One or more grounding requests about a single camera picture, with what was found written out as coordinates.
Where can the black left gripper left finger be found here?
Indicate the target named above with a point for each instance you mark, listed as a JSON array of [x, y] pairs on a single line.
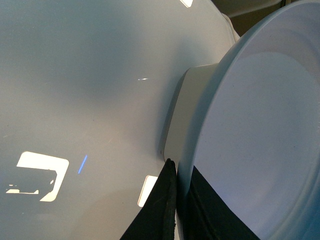
[[156, 219]]

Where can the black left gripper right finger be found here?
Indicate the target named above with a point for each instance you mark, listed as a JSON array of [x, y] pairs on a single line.
[[208, 217]]

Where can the pale blue round plate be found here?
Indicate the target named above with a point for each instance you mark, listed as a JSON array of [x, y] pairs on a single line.
[[255, 132]]

